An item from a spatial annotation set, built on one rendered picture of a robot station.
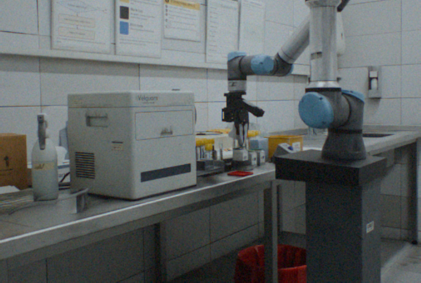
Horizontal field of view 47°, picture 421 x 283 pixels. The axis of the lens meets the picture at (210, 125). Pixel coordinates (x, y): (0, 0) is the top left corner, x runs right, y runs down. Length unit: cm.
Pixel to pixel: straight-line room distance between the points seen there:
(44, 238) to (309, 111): 89
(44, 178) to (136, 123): 30
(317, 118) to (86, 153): 71
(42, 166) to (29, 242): 36
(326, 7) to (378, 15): 262
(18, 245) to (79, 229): 16
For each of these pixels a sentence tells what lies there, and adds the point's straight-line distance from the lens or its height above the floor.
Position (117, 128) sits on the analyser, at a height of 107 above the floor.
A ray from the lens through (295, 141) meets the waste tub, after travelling 220.
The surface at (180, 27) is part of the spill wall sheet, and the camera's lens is 251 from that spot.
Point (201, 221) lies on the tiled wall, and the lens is 267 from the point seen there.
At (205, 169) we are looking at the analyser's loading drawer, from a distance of 161.
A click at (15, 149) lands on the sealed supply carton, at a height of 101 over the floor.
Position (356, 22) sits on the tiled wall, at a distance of 428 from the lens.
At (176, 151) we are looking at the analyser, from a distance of 146.
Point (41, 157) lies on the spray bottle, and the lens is 141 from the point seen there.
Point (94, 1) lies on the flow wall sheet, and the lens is 210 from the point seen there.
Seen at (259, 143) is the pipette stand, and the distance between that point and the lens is 206.
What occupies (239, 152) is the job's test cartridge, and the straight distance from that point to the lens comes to 188.
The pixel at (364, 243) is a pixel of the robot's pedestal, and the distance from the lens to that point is 172.
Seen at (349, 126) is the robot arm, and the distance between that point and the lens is 170.
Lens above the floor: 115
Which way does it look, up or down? 3 degrees down
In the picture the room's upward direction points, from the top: 1 degrees counter-clockwise
